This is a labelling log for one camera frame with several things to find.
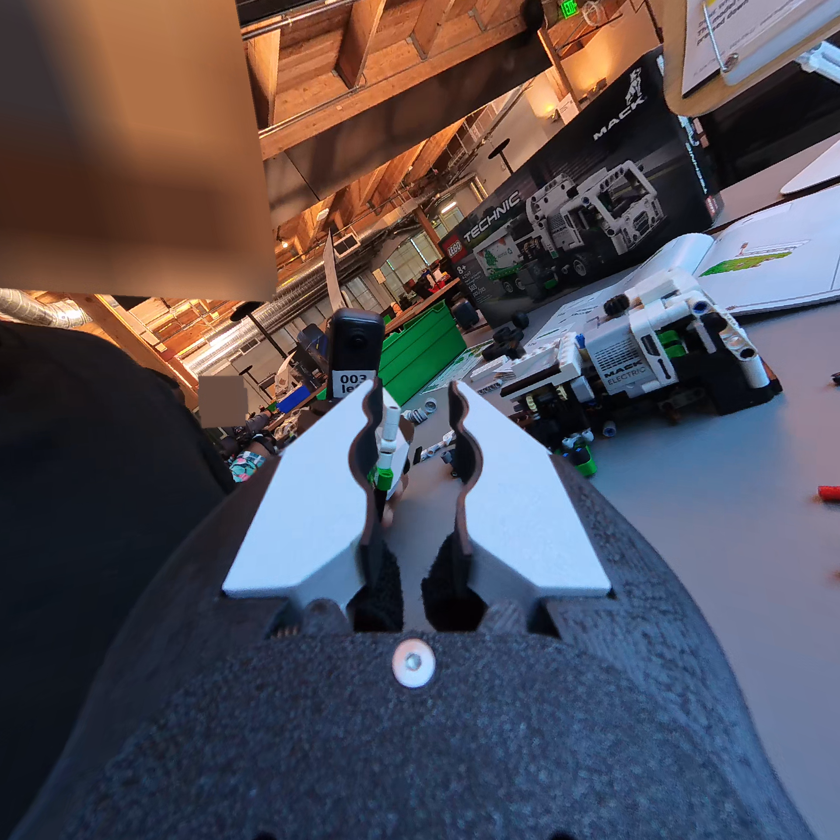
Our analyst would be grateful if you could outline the green plastic bin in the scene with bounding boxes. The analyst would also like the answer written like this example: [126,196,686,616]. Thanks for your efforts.
[377,301,469,408]

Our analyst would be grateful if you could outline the silver air duct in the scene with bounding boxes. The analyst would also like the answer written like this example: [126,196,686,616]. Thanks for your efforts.
[0,287,94,330]

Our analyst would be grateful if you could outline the white clipboard stand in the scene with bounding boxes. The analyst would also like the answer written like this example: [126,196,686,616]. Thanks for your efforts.
[780,133,840,196]

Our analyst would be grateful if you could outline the wooden clipboard with paper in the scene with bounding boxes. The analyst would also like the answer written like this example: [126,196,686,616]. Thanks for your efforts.
[659,0,840,120]

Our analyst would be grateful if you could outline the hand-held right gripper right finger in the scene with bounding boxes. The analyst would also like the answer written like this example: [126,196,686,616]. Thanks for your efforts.
[448,379,613,608]

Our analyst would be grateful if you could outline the green lego wheel assembly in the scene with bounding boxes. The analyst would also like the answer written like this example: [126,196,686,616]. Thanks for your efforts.
[558,435,599,478]

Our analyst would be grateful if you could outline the white lego truck model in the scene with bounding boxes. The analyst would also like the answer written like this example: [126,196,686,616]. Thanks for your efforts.
[500,268,784,454]

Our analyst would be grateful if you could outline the scattered small lego pieces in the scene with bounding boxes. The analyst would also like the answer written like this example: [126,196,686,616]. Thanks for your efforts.
[402,397,460,480]

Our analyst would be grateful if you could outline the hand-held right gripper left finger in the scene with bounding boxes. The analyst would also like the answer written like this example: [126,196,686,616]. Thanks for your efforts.
[222,377,388,611]

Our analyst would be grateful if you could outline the white and green lego assembly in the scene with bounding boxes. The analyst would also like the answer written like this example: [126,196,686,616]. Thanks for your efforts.
[374,405,402,491]

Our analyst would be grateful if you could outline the colourful patterned cloth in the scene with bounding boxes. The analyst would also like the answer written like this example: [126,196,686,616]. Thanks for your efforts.
[226,449,270,484]

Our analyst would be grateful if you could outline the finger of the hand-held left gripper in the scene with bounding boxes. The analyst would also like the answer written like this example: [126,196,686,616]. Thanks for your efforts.
[383,387,417,475]

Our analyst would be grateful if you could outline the open instruction booklet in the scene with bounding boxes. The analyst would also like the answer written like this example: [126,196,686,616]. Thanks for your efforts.
[629,193,840,318]

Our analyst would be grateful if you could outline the black lego set box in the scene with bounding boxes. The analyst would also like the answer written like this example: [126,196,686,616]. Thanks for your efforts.
[438,49,727,330]

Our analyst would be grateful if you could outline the cluster of black tyres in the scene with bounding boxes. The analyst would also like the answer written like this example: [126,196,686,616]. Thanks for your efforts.
[482,326,526,361]

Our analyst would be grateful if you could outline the person's left hand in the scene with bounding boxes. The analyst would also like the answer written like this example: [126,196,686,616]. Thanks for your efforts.
[382,478,412,527]

